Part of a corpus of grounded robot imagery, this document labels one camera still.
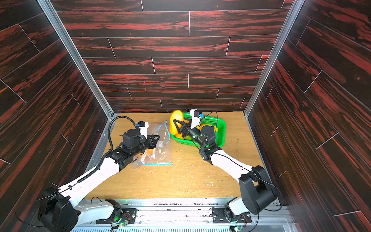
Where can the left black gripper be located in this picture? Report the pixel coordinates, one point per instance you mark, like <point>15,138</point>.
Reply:
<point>152,143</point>

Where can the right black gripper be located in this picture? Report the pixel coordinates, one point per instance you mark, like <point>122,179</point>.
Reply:
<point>187,129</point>

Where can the large orange mango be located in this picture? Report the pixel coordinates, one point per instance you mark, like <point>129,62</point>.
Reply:
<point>177,114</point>

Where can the clear zip bag blue zipper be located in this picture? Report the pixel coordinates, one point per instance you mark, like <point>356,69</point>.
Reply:
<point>161,155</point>

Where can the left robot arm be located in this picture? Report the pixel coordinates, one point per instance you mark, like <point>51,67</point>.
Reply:
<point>60,209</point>

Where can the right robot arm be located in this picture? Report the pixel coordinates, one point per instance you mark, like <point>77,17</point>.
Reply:
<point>257,191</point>

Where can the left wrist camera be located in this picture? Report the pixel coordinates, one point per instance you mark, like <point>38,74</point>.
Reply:
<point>143,126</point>

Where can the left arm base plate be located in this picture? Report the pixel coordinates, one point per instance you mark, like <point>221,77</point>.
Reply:
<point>122,217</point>

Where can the aluminium front rail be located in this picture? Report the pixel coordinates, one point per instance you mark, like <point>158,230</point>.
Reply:
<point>183,215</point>

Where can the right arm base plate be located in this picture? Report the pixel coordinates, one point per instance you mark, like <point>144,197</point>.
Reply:
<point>223,215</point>

